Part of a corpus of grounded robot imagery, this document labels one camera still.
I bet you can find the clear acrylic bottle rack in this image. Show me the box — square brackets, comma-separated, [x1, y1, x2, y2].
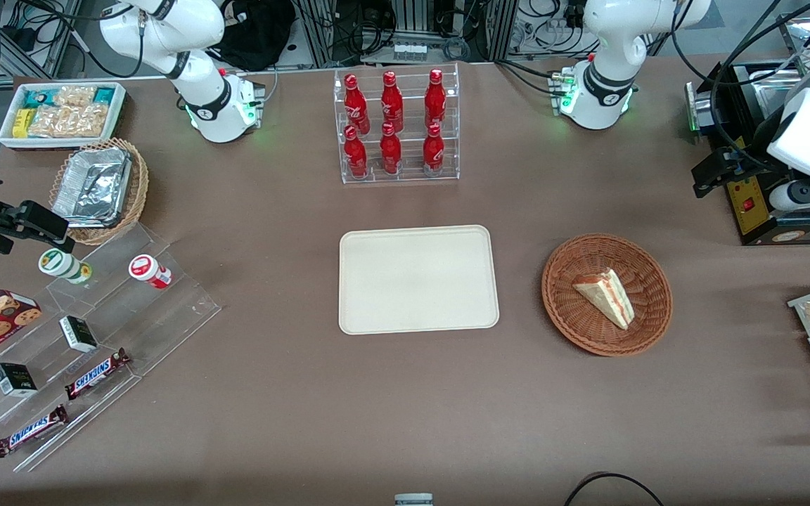
[333, 63, 461, 186]

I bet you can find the black floor cable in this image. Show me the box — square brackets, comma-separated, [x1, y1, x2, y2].
[562, 472, 667, 506]

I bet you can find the green lid snack cup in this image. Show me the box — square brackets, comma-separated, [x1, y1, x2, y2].
[38, 247, 94, 285]

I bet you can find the clear acrylic stepped shelf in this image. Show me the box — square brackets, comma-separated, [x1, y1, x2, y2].
[0, 223, 222, 474]

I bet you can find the small black box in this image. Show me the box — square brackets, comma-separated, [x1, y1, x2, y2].
[58, 315, 99, 353]
[0, 362, 39, 398]

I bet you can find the clear rice cracker bag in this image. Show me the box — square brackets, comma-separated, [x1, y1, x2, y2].
[53, 85, 98, 108]
[28, 103, 109, 139]

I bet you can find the light wicker basket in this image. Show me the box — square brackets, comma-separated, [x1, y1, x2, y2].
[49, 137, 150, 246]

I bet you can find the triangular sandwich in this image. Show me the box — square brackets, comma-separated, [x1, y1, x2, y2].
[572, 268, 636, 331]

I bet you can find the white rectangular snack bin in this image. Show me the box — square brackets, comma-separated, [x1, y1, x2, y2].
[0, 82, 127, 150]

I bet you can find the red lid snack cup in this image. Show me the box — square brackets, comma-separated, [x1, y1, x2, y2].
[128, 254, 173, 290]

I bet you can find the aluminium foil tray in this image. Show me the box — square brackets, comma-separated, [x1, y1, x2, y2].
[51, 146, 133, 228]

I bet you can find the beige rectangular serving tray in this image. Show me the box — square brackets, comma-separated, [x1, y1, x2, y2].
[337, 224, 501, 336]

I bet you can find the black food warmer cabinet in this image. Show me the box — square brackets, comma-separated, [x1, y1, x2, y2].
[685, 14, 810, 246]

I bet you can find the brown round wicker basket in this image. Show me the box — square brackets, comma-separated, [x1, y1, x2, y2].
[541, 233, 674, 358]

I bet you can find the red cola bottle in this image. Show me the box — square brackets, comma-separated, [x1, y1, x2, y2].
[380, 71, 404, 134]
[343, 126, 369, 179]
[424, 68, 447, 130]
[422, 123, 446, 177]
[343, 74, 371, 135]
[379, 122, 403, 175]

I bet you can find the black bag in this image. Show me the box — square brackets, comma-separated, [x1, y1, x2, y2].
[210, 0, 297, 72]

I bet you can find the snickers chocolate bar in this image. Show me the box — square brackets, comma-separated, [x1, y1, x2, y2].
[0, 404, 70, 459]
[64, 348, 131, 401]

